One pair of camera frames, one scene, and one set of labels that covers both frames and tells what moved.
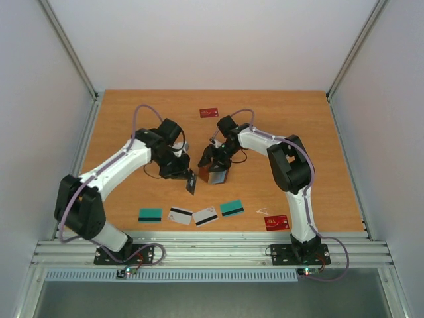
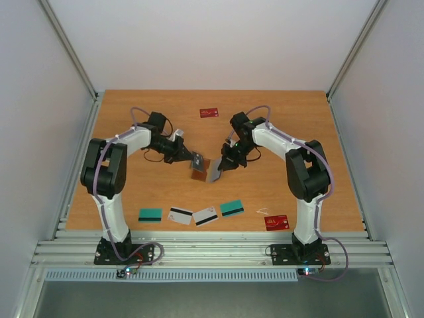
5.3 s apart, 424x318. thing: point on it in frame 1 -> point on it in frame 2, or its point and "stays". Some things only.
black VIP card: x=191 y=183 -> x=197 y=161
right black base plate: x=284 y=254 stays
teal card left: x=150 y=215 stays
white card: x=204 y=216 stays
